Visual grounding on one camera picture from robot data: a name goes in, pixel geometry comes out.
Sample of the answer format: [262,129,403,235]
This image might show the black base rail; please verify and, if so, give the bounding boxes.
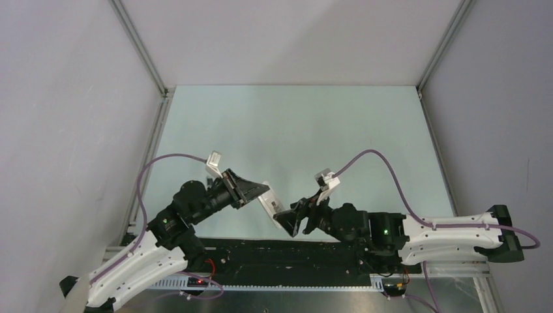
[185,237,422,287]

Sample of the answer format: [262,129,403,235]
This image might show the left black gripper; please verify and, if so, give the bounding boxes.
[192,168,270,223]

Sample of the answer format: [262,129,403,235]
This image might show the grey slotted cable duct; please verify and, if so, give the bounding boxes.
[166,276,383,292]

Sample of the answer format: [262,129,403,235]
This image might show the white remote control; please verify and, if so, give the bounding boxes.
[258,181,286,229]

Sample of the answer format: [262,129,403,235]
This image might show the left electronics board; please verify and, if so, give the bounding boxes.
[187,276,211,288]

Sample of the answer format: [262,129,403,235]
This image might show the right electronics board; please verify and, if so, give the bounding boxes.
[383,282,409,298]

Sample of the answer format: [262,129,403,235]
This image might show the right aluminium frame post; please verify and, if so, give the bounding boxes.
[416,0,476,94]

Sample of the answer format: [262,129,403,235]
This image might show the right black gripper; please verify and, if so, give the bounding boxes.
[273,188,359,249]

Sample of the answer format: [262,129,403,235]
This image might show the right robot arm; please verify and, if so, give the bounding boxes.
[273,197,524,273]

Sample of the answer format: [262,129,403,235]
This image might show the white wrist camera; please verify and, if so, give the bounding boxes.
[205,151,222,179]
[314,168,340,205]

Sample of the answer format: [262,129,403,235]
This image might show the aluminium frame post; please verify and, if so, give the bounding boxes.
[416,0,476,94]
[108,0,168,97]

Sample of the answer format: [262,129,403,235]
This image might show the left aluminium frame post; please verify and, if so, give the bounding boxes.
[108,0,168,97]

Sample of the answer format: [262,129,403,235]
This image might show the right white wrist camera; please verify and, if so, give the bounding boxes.
[314,168,340,205]

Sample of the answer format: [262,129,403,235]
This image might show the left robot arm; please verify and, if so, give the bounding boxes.
[59,169,270,312]

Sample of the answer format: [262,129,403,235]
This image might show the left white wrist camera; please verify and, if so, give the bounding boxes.
[205,151,222,179]

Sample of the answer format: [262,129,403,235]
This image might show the electronics board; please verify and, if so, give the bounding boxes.
[383,282,409,298]
[187,276,211,288]

